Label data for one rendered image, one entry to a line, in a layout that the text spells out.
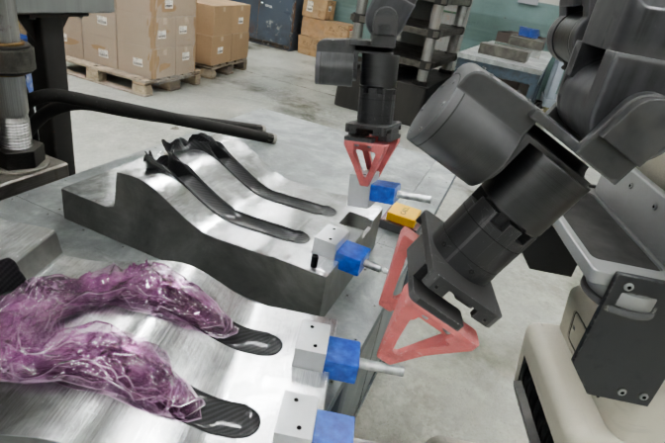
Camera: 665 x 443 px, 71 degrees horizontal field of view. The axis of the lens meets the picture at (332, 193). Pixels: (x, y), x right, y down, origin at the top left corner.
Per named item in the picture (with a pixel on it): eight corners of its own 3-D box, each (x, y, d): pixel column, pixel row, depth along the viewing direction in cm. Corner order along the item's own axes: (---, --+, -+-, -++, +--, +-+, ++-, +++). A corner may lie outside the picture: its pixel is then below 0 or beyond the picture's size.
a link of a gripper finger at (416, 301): (347, 358, 36) (427, 280, 32) (353, 301, 43) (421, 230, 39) (416, 401, 37) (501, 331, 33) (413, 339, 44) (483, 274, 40)
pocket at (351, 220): (369, 237, 83) (373, 220, 82) (359, 250, 79) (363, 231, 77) (345, 228, 85) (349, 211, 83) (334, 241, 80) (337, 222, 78)
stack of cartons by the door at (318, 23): (352, 62, 733) (362, 6, 697) (343, 64, 706) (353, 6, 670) (306, 50, 762) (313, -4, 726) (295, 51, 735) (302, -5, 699)
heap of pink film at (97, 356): (244, 316, 59) (249, 266, 56) (191, 442, 43) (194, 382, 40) (47, 277, 60) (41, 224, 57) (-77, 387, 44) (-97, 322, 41)
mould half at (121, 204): (373, 248, 90) (388, 185, 85) (317, 327, 68) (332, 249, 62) (165, 173, 105) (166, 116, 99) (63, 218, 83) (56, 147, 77)
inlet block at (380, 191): (431, 212, 77) (435, 180, 75) (426, 220, 72) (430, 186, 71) (356, 198, 81) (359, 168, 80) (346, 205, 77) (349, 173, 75)
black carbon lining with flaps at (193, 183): (338, 220, 84) (347, 171, 80) (298, 261, 70) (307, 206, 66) (182, 164, 94) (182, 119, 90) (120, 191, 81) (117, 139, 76)
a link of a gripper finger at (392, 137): (344, 182, 76) (349, 125, 74) (358, 173, 83) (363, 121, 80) (385, 189, 74) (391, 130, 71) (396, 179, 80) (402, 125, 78)
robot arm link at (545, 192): (616, 190, 31) (584, 160, 36) (538, 129, 30) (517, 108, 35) (537, 258, 34) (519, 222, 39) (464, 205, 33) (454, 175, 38)
